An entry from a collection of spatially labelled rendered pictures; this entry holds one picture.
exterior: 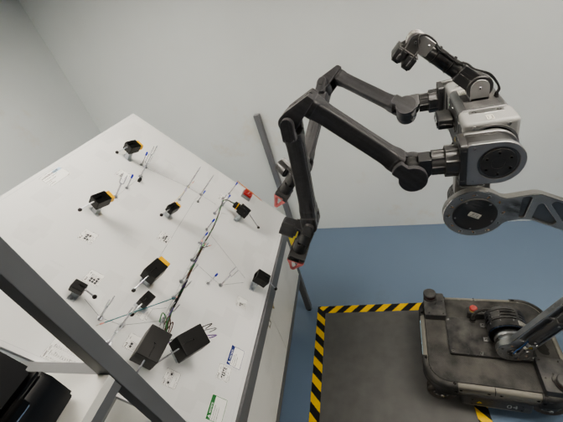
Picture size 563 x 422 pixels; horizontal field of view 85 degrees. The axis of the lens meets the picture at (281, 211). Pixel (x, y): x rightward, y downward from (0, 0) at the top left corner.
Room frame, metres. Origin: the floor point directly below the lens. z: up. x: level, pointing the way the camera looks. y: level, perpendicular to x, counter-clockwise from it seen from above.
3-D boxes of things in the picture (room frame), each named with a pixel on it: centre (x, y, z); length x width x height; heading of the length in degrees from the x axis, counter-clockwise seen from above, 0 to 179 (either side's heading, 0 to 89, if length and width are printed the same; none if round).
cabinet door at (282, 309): (1.29, 0.12, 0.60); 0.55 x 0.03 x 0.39; 160
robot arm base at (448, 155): (0.71, -0.48, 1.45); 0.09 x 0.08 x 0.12; 153
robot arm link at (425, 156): (0.74, -0.41, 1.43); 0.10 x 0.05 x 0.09; 63
